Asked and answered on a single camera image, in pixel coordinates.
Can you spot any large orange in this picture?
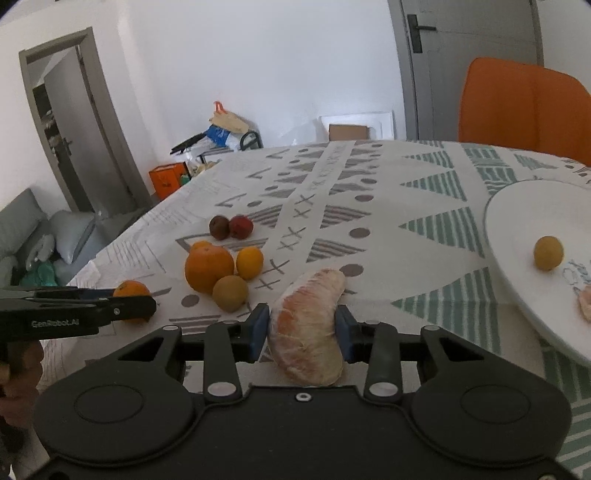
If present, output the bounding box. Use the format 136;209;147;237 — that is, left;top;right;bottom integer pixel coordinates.
184;244;235;295

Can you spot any grey doorway frame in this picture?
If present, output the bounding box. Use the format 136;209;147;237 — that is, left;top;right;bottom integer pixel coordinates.
19;27;151;218

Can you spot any orange box on floor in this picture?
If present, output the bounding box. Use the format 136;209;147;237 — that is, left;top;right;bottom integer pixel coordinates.
148;162;188;200

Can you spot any person's left hand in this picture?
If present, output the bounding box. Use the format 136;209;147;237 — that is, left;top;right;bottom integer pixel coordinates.
1;341;44;429

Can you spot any patterned white tablecloth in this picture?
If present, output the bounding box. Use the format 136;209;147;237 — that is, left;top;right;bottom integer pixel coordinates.
41;141;590;479

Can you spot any medium orange mandarin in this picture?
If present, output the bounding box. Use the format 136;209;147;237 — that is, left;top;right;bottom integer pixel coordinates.
113;280;155;324

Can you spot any yellow-green fruit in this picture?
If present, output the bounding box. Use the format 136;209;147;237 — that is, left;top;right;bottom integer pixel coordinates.
533;236;564;272

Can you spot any white round plate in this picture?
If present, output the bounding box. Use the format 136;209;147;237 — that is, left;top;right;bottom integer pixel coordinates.
484;180;590;366

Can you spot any grey cushion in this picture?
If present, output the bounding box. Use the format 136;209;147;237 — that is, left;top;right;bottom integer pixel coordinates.
50;210;108;265

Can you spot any greenish yellow round fruit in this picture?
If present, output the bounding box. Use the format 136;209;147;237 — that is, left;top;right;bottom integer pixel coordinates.
212;275;249;313

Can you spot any black door handle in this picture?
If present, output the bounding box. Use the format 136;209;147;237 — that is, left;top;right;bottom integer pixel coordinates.
407;14;437;54

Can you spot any small yellow-orange citrus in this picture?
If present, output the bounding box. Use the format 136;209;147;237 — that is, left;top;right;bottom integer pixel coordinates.
235;246;264;281

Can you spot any peeled pomelo segment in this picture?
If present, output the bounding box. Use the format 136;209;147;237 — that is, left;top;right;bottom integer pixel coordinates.
578;285;591;323
267;269;346;387

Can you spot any orange chair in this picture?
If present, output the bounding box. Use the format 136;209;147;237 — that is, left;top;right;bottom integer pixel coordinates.
459;57;590;166

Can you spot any cardboard box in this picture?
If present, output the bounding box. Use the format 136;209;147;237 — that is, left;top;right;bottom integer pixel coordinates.
329;124;370;141

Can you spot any grey sofa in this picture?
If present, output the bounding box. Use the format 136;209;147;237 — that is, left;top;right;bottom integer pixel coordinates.
0;187;112;289

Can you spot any grey door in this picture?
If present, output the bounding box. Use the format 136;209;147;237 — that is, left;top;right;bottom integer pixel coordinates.
388;0;544;141

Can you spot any black cart with bags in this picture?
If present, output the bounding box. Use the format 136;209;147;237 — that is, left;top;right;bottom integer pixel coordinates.
169;101;263;176

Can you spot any dark red plum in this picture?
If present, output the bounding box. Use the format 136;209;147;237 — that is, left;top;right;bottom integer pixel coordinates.
208;215;230;241

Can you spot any bright red plum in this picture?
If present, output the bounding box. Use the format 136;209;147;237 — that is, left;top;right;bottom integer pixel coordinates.
228;215;253;240

